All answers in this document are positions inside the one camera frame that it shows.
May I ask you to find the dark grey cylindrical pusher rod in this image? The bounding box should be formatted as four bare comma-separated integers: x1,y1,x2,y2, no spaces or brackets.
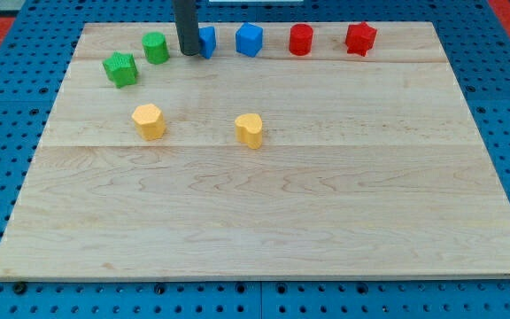
173,0,200,56

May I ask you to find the blue triangle block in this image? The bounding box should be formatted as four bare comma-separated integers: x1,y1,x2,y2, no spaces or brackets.
199,26,217,59

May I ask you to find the green cylinder block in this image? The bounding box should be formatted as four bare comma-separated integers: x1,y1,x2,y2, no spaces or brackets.
142,32,170,65

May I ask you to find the blue cube block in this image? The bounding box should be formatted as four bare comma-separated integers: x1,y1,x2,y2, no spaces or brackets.
236,22,264,58

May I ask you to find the green star block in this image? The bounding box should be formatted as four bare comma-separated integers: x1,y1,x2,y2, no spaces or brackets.
102,51,138,89

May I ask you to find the yellow hexagon block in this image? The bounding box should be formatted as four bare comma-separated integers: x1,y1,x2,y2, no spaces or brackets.
132,104,166,141

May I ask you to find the red cylinder block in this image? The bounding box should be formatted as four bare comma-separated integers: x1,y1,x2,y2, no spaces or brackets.
289,23,313,56

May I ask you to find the yellow heart block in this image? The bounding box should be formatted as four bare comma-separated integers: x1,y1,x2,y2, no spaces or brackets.
235,113,263,149

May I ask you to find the wooden board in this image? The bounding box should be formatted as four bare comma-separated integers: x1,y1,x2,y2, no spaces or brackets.
0,22,510,283

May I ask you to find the red star block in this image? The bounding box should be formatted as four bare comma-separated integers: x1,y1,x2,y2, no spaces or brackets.
345,21,377,57

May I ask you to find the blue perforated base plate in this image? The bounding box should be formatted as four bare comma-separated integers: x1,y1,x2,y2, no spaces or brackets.
0,0,510,318

